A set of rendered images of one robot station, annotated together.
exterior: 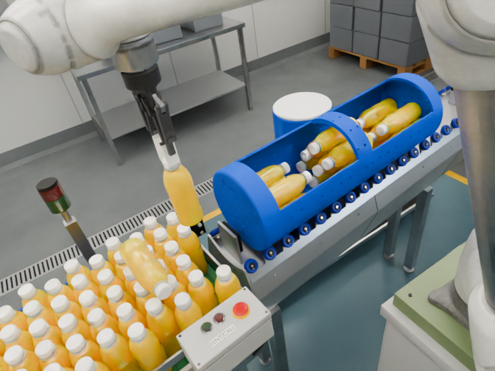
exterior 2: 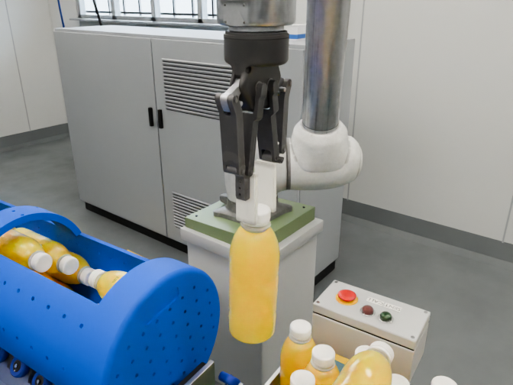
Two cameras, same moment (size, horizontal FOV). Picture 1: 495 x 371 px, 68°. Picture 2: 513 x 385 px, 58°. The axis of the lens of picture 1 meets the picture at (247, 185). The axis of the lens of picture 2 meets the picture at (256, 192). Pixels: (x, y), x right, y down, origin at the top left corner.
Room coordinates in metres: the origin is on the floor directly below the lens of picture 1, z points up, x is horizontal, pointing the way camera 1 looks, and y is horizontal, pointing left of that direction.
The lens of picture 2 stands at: (0.99, 0.68, 1.65)
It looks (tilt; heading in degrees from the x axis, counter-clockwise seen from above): 23 degrees down; 245
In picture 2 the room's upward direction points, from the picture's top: straight up
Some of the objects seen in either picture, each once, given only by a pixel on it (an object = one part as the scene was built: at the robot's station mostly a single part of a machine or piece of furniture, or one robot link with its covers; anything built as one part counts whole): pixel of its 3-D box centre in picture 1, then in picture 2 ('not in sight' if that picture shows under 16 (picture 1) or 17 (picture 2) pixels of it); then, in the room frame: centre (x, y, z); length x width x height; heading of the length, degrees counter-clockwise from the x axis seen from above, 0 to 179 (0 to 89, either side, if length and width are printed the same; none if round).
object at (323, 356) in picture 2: (196, 277); (323, 356); (0.63, 0.17, 1.09); 0.04 x 0.04 x 0.02
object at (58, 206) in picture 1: (57, 201); not in sight; (0.94, 0.60, 1.18); 0.06 x 0.06 x 0.05
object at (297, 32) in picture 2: not in sight; (281, 31); (-0.23, -1.59, 1.48); 0.24 x 0.12 x 0.08; 125
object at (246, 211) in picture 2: (162, 146); (246, 197); (0.77, 0.18, 1.41); 0.03 x 0.01 x 0.07; 121
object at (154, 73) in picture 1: (145, 87); (256, 69); (0.75, 0.17, 1.57); 0.08 x 0.07 x 0.09; 31
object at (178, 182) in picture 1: (182, 192); (253, 277); (0.75, 0.17, 1.28); 0.07 x 0.07 x 0.19
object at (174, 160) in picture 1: (170, 153); (265, 186); (0.73, 0.16, 1.41); 0.03 x 0.01 x 0.07; 121
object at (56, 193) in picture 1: (51, 190); not in sight; (0.94, 0.60, 1.23); 0.06 x 0.06 x 0.04
